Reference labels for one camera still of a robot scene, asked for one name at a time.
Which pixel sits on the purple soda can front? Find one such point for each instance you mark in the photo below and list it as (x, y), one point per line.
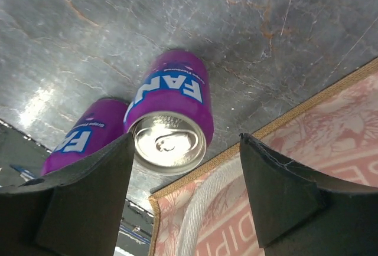
(101, 124)

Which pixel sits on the purple soda can rear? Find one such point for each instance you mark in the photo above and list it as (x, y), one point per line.
(170, 116)

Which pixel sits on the tan canvas tote bag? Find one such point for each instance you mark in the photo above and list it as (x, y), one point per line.
(334, 131)

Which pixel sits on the purple soda can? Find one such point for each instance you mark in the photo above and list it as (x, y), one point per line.
(170, 116)
(101, 124)

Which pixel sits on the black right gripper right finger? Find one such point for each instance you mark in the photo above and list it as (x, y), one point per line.
(300, 211)

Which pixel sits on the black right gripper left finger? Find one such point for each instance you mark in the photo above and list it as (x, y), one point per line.
(76, 210)

